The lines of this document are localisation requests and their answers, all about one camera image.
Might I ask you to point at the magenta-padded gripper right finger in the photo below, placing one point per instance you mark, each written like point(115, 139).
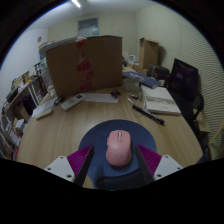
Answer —
point(149, 160)

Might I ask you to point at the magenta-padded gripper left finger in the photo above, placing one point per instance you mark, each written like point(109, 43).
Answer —
point(80, 160)

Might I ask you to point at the pink computer mouse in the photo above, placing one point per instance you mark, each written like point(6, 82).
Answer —
point(119, 148)

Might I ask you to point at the dark blue mouse pad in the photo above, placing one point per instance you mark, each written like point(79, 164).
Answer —
point(96, 136)

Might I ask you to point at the black marker pen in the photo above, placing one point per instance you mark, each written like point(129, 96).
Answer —
point(148, 114)

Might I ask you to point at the white remote with display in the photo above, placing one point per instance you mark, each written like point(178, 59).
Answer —
point(72, 102)

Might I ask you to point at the open white book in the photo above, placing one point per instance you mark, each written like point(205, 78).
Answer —
point(160, 100)

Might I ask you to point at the small white paper sheet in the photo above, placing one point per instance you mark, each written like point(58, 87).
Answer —
point(100, 97)

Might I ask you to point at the black office chair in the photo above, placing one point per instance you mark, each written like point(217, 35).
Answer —
point(192, 110)

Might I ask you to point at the large white paper sheet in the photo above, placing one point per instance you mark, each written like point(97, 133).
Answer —
point(40, 106)

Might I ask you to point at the blue book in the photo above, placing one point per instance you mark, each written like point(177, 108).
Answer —
point(146, 81)

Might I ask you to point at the black monitor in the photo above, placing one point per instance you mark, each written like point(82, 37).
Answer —
point(183, 78)

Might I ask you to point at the long wooden side desk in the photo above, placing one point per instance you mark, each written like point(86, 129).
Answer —
point(23, 91)

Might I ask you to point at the black bag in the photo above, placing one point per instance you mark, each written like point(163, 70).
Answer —
point(158, 71)

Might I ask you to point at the large brown cardboard box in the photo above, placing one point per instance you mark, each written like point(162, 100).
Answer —
point(83, 66)

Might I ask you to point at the grey paper stack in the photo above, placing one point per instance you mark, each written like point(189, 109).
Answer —
point(56, 45)

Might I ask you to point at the frosted glass door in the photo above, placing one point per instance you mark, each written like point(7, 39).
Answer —
point(88, 27)

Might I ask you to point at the ceiling light tube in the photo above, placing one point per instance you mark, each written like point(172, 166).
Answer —
point(76, 3)

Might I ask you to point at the round wall clock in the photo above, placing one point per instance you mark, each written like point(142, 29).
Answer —
point(39, 39)

